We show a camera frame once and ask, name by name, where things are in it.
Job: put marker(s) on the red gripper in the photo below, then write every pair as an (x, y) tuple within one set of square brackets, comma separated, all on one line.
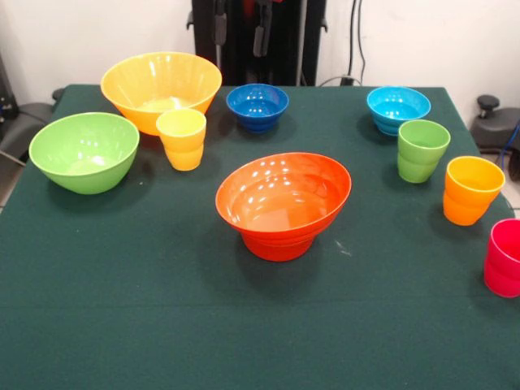
[(274, 1)]

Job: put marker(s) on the yellow cup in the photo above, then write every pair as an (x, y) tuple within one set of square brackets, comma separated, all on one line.
[(183, 146)]

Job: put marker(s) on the large shallow orange bowl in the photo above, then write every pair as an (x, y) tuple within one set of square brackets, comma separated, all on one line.
[(284, 195)]

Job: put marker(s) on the small orange bowl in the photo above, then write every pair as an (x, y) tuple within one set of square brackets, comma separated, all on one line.
[(278, 250)]

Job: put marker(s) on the dark blue bowl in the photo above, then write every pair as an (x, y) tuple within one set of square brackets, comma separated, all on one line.
[(256, 109)]

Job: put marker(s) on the large yellow bowl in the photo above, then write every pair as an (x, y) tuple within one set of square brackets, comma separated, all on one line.
[(158, 85)]

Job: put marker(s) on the light blue bowl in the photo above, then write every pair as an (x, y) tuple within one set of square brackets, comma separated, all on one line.
[(398, 111)]

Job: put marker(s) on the green bowl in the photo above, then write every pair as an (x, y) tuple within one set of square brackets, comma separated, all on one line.
[(83, 158)]

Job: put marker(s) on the green cup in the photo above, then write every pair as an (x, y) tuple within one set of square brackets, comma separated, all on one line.
[(420, 158)]

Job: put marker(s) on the grey base foot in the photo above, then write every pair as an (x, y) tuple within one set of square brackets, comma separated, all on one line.
[(24, 130), (491, 130)]

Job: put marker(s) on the orange cup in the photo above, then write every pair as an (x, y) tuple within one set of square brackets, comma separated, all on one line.
[(467, 199)]

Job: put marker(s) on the dark green tablecloth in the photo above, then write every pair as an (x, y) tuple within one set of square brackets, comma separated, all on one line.
[(260, 325)]

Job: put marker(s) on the pink cup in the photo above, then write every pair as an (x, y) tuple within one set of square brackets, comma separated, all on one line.
[(503, 264)]

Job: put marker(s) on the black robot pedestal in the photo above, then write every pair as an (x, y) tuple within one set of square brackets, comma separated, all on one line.
[(292, 40)]

